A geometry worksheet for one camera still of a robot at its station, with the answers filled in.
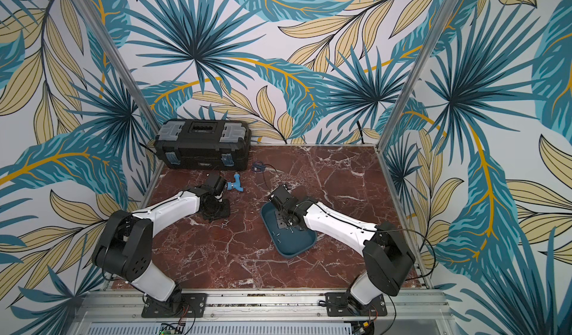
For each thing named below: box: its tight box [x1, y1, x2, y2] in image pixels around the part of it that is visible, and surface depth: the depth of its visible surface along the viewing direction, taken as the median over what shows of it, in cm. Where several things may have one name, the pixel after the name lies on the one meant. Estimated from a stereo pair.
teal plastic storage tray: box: [260, 201, 318, 260], surface depth 90 cm
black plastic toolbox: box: [154, 119, 252, 172], surface depth 101 cm
